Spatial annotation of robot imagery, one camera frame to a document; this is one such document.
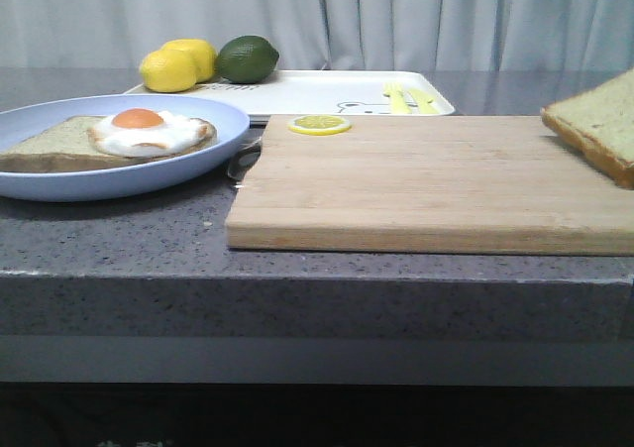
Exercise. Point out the grey curtain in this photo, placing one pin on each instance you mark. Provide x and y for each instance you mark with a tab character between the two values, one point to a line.
416	35

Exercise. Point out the yellow lemon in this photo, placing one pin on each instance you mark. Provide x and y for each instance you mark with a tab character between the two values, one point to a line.
168	71
203	53

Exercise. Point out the yellow plastic knife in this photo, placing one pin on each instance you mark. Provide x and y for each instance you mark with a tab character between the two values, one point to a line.
423	100

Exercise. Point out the wooden cutting board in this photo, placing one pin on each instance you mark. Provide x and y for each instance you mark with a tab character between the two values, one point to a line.
449	184

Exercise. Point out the fried egg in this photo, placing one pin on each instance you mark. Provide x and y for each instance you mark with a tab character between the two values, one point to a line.
144	133

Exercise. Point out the bread slice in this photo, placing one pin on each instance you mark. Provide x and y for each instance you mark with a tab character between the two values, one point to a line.
66	147
599	124

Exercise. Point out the yellow plastic fork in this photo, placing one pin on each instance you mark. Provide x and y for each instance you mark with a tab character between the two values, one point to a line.
397	103

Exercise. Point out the front yellow lemon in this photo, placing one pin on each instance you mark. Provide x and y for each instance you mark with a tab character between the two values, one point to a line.
168	71

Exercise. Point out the metal cutting board handle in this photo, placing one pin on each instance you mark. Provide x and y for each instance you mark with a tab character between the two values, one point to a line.
242	161

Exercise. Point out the white tray with bear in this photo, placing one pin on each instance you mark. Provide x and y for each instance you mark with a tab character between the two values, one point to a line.
353	92

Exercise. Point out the rear yellow lemon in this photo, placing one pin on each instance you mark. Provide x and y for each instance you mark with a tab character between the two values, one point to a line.
203	53

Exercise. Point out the green lime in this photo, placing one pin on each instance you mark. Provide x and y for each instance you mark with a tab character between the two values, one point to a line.
247	59

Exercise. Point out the light blue plate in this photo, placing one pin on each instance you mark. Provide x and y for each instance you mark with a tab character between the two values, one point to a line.
19	124

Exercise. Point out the lemon slice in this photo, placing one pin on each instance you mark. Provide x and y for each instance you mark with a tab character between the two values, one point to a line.
319	125

